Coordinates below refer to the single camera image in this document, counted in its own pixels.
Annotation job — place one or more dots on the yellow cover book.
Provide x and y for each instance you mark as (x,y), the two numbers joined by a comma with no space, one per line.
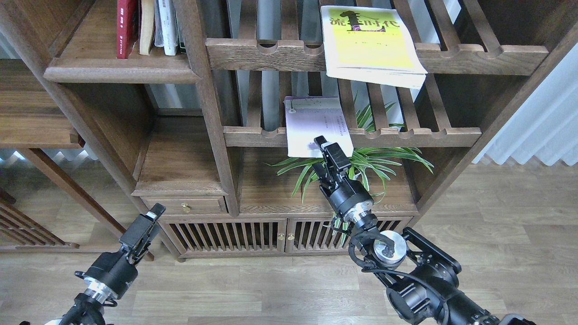
(370,45)

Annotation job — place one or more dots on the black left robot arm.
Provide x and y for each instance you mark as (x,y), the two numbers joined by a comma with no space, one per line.
(88,306)

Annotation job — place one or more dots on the green spider plant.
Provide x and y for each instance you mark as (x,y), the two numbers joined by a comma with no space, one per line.
(379,160)

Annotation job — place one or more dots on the brass drawer knob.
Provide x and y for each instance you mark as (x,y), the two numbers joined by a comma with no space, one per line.
(186,208)

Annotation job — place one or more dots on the dark wooden bookshelf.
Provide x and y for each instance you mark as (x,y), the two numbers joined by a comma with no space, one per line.
(201,127)

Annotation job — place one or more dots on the wooden side shelf unit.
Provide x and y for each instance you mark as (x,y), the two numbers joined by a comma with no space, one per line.
(54,199)

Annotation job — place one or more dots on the red cover book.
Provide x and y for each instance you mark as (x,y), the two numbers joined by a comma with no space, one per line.
(127,26)

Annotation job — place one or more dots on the white curtain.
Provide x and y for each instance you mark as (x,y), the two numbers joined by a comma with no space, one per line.
(545,128)

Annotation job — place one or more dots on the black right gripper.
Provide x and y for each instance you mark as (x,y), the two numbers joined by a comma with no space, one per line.
(348,198)

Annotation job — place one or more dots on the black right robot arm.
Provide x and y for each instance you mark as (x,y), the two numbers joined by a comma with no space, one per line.
(420,278)

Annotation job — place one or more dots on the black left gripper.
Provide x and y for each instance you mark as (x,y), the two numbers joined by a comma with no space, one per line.
(117,270)

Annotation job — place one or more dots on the tan spine upright book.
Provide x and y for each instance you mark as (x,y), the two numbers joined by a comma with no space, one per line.
(146,26)

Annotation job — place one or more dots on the pale purple book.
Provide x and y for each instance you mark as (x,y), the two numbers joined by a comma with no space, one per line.
(310,117)

